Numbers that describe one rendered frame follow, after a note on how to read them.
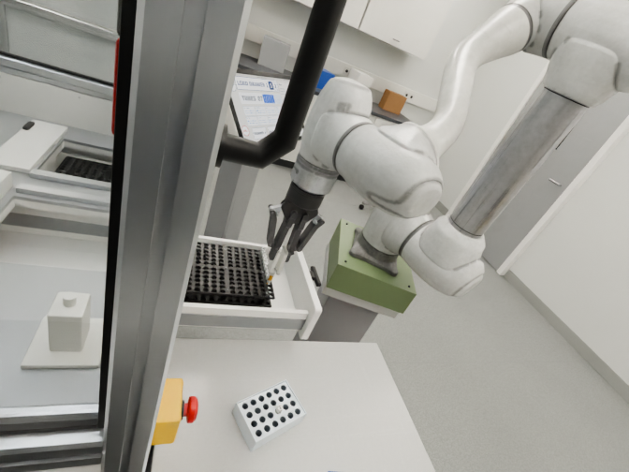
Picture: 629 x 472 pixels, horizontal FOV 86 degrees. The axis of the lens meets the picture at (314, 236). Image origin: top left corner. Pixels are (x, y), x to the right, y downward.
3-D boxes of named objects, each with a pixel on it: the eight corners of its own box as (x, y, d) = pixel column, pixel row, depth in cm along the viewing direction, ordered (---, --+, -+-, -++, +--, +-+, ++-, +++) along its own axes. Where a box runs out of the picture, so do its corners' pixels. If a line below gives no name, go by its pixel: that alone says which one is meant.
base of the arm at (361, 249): (397, 243, 133) (404, 233, 130) (396, 277, 114) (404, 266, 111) (356, 224, 132) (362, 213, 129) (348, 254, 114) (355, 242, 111)
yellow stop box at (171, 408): (181, 400, 59) (187, 376, 55) (178, 444, 54) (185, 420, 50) (149, 402, 57) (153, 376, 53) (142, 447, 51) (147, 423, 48)
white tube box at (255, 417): (281, 389, 77) (285, 378, 75) (300, 422, 72) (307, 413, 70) (231, 412, 68) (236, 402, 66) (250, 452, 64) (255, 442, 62)
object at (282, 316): (283, 262, 103) (288, 247, 99) (300, 331, 83) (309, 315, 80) (136, 244, 86) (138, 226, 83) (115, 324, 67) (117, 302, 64)
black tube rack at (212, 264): (258, 268, 96) (265, 250, 93) (267, 316, 83) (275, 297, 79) (176, 258, 87) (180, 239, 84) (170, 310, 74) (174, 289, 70)
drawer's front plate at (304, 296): (285, 263, 105) (297, 235, 100) (306, 341, 83) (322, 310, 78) (280, 262, 105) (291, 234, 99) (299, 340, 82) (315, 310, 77)
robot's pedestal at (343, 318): (326, 370, 180) (392, 263, 142) (322, 425, 154) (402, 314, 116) (272, 353, 176) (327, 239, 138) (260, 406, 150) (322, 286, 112)
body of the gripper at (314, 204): (323, 181, 74) (307, 215, 78) (286, 171, 70) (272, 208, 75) (332, 199, 68) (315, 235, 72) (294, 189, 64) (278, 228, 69)
